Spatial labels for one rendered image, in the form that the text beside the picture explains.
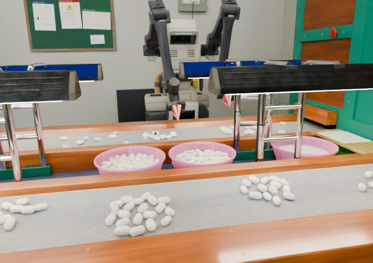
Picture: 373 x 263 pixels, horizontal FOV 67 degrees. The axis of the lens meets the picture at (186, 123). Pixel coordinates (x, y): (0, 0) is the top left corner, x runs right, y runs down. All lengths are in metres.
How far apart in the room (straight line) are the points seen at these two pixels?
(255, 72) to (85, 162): 0.80
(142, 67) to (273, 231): 2.96
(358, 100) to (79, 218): 1.25
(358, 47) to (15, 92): 1.33
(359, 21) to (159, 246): 1.27
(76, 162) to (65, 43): 2.38
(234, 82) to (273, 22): 3.12
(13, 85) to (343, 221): 0.84
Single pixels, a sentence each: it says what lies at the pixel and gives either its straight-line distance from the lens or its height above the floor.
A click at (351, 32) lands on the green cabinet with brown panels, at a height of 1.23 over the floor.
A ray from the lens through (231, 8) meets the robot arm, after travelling 1.69.
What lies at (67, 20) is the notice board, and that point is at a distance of 3.51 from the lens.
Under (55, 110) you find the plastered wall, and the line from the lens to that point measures 3.63.
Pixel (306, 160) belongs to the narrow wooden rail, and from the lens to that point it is 1.12.
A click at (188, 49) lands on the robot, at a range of 2.07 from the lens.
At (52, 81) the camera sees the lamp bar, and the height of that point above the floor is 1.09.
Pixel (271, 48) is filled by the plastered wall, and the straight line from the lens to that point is 3.85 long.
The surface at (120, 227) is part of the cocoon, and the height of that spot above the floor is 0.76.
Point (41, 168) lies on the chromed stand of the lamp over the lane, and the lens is 1.28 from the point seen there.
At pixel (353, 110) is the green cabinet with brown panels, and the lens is 1.52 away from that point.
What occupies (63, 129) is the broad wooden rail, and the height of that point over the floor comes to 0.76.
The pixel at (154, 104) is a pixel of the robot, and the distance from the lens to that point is 2.33.
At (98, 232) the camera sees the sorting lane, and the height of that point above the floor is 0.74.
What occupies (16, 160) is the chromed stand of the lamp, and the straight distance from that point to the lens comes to 1.03.
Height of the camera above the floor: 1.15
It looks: 14 degrees down
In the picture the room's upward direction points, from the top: 1 degrees counter-clockwise
